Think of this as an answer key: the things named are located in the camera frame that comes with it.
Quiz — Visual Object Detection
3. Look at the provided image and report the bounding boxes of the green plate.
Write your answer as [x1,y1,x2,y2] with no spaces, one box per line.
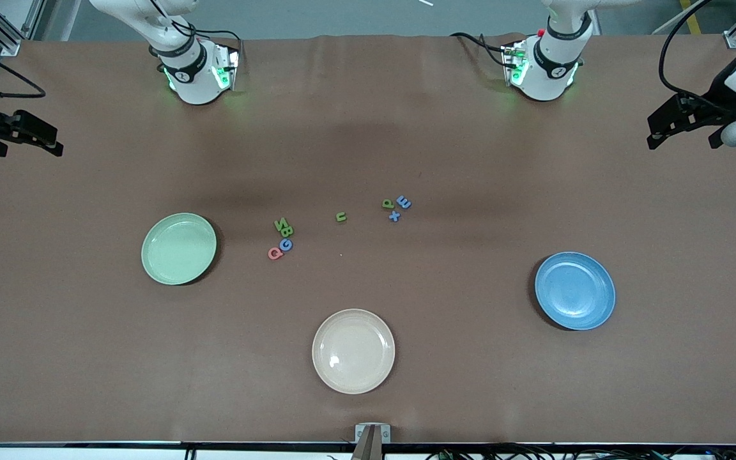
[141,213,218,286]

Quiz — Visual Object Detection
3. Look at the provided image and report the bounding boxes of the blue plate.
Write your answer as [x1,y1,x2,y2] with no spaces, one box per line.
[535,252,617,331]

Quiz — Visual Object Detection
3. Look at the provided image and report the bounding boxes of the beige plate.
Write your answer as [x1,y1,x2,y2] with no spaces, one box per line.
[312,309,396,395]

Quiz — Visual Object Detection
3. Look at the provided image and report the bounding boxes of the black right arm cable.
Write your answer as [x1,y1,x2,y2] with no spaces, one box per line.
[0,36,47,100]

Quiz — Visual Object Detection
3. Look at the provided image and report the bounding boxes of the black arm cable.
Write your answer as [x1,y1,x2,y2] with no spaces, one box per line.
[0,36,47,100]
[659,0,736,98]

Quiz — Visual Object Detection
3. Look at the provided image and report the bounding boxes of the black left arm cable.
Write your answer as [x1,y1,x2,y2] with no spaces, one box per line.
[659,0,736,98]

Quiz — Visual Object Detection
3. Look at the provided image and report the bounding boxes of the black base cable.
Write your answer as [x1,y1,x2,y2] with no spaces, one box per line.
[450,32,510,68]
[151,0,242,52]

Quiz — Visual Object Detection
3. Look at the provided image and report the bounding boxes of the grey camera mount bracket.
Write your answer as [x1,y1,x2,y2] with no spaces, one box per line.
[352,423,392,460]

